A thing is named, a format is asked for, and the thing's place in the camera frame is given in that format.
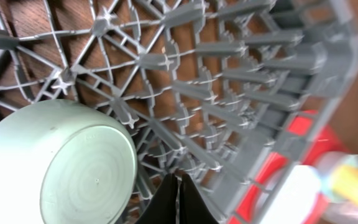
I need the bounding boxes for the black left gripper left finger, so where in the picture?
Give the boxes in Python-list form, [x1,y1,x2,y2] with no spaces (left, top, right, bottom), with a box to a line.
[136,174,178,224]

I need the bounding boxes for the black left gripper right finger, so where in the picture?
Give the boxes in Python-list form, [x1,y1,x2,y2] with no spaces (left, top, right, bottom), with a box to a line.
[179,174,218,224]

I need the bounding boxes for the white round plate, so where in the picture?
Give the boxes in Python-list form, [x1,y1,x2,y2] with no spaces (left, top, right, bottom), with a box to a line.
[262,165,321,224]

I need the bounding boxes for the light green food bowl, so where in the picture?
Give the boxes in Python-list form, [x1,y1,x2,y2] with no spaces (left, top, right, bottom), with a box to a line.
[0,100,137,224]

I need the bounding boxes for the yellow plastic cup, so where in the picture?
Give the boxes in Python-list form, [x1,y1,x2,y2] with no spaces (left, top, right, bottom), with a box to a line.
[331,165,358,205]

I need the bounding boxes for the grey dishwasher rack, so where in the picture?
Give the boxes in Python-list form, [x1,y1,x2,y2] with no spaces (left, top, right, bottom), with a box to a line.
[0,1,358,223]

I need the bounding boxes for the red plastic tray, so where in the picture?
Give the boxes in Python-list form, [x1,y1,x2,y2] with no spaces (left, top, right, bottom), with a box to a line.
[236,116,347,224]

